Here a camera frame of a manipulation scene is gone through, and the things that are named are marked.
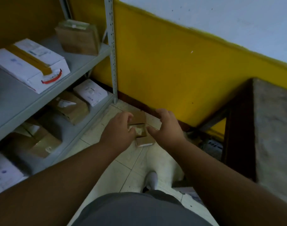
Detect person's left hand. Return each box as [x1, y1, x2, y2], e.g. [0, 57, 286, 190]
[100, 112, 137, 153]

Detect person's right hand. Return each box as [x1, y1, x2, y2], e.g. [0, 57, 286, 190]
[147, 108, 188, 152]

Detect small brown taped cardboard box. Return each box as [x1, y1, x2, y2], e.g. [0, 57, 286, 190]
[128, 111, 156, 148]

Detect person's right forearm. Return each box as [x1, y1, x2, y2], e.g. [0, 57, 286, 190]
[172, 139, 287, 226]

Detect person's left forearm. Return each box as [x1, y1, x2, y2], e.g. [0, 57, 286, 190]
[0, 139, 115, 226]

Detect person's white shoe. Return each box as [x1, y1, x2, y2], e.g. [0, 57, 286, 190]
[145, 171, 159, 190]

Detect small white parcel box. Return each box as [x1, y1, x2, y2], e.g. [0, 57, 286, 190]
[73, 79, 108, 107]

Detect white packet with dark print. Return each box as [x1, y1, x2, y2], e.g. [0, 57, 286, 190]
[201, 139, 223, 161]

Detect brown box with white label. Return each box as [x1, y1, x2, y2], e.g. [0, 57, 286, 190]
[48, 91, 89, 125]

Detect person's grey shorts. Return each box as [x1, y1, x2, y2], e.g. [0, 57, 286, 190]
[71, 190, 213, 226]

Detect brown box with glossy tape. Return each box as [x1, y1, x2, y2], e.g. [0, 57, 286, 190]
[13, 118, 62, 159]

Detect brown cardboard box clear tape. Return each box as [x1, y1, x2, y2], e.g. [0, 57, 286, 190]
[55, 20, 101, 56]

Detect dark wooden table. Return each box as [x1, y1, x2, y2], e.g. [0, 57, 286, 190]
[197, 78, 287, 206]

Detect grey metal shelf rack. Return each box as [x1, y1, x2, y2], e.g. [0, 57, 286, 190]
[0, 0, 118, 177]

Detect white box with brown tape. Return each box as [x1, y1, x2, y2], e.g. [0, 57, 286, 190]
[0, 38, 71, 94]

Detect white parcel with blue print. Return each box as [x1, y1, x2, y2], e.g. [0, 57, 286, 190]
[0, 152, 29, 197]

